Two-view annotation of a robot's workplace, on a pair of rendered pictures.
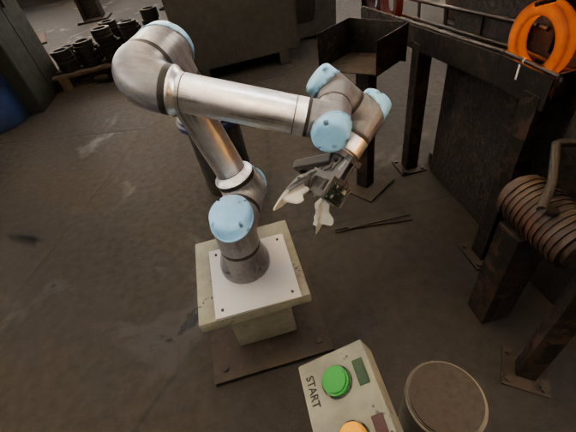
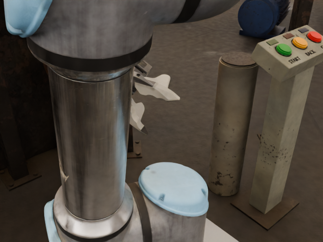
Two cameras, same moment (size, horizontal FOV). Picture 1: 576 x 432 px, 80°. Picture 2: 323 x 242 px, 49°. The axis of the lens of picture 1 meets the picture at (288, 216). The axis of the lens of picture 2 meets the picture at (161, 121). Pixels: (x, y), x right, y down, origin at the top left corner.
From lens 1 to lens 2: 110 cm
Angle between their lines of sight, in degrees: 90
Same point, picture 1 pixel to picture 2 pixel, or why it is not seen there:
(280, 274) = not seen: hidden behind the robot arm
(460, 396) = (234, 55)
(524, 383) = (137, 149)
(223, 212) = (180, 183)
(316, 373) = (285, 59)
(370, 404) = (282, 39)
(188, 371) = not seen: outside the picture
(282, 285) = not seen: hidden behind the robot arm
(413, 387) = (244, 64)
